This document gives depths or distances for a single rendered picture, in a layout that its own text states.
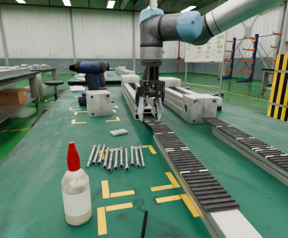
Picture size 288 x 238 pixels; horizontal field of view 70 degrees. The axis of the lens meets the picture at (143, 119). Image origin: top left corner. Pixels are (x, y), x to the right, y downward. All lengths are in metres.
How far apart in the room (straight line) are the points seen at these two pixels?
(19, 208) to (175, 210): 0.24
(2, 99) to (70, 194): 4.24
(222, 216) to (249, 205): 0.10
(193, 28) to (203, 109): 0.29
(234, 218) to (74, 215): 0.21
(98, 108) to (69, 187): 0.59
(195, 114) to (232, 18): 0.32
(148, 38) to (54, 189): 0.49
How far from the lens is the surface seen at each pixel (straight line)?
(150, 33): 0.68
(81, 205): 0.32
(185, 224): 0.33
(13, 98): 4.46
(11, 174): 0.51
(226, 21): 0.73
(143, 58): 0.69
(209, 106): 0.78
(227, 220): 0.31
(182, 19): 0.63
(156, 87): 0.67
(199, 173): 0.38
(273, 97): 4.13
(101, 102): 0.86
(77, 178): 0.30
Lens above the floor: 1.00
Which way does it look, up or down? 16 degrees down
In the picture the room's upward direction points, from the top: straight up
